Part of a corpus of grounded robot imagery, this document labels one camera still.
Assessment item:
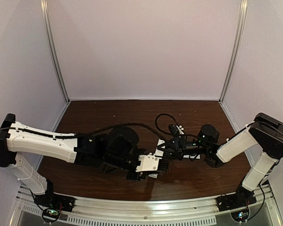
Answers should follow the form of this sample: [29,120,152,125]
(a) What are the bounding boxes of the white remote control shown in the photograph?
[148,139,170,179]

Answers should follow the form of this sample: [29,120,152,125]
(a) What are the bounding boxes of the white battery cover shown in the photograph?
[183,155,200,160]

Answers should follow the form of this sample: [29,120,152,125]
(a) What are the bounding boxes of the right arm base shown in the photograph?
[216,193,257,223]

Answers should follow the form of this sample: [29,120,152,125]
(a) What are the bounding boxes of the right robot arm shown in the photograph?
[155,113,283,202]

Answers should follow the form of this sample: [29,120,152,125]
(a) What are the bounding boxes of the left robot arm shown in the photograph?
[0,113,157,207]

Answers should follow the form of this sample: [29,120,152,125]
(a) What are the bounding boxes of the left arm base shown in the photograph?
[32,194,75,225]

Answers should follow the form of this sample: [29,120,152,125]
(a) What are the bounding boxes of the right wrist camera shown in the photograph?
[168,124,184,137]

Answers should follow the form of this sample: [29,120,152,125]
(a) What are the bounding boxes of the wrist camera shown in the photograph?
[135,154,170,172]
[168,124,184,137]

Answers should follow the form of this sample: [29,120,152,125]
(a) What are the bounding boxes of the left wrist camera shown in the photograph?
[135,154,170,172]

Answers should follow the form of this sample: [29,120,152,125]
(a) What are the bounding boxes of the right black cable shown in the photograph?
[155,114,199,139]

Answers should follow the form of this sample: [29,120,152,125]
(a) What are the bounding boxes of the black cable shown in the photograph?
[0,121,175,151]
[155,114,199,139]

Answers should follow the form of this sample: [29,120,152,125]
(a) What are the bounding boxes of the aluminium front rail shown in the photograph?
[7,185,283,226]

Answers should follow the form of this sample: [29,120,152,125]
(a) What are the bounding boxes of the left black cable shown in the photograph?
[0,121,175,151]

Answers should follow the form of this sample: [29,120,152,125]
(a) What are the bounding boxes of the right aluminium frame post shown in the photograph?
[219,0,248,104]

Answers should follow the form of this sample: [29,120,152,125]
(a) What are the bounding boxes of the aluminium frame post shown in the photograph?
[40,0,70,104]
[219,0,248,104]

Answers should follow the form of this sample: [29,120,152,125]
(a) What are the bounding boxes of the left aluminium frame post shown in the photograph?
[40,0,70,104]

